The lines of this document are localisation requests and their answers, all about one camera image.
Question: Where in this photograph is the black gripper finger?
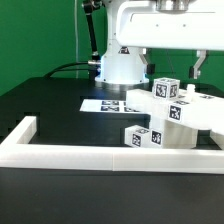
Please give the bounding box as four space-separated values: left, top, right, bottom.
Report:
140 48 155 74
189 50 208 79

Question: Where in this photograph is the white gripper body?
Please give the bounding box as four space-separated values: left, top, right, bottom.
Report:
116 0 224 51

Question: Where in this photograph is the white chair back part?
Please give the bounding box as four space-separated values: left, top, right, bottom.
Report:
126 84 224 135

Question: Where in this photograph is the white chair seat part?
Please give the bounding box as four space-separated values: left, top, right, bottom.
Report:
148 116 200 150

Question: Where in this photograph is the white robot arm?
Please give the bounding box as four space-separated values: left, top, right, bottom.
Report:
96 0 224 85

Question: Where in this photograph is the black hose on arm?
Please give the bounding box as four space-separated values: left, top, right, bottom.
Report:
81 0 102 68

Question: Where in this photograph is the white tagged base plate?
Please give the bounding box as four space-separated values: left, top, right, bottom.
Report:
80 99 139 113

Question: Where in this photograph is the black cable on table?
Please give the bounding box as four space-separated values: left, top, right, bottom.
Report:
43 61 90 79

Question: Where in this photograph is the white U-shaped fence frame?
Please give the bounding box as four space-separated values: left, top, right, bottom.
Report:
0 116 224 174

